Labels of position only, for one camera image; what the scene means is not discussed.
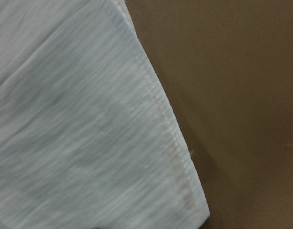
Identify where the light blue button shirt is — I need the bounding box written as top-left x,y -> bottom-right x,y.
0,0 -> 210,229

